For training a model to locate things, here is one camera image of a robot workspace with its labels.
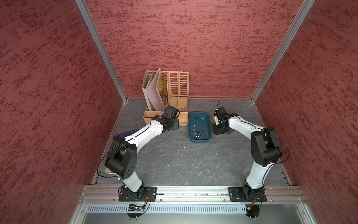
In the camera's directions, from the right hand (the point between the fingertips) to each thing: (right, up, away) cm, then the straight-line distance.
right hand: (217, 133), depth 96 cm
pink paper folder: (-43, +21, +4) cm, 48 cm away
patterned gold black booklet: (-39, +33, +6) cm, 51 cm away
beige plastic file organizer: (-28, +34, +18) cm, 48 cm away
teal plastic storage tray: (-12, +4, +5) cm, 14 cm away
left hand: (-31, +5, -6) cm, 32 cm away
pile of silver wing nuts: (-14, -1, +2) cm, 14 cm away
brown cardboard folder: (-49, +35, -5) cm, 61 cm away
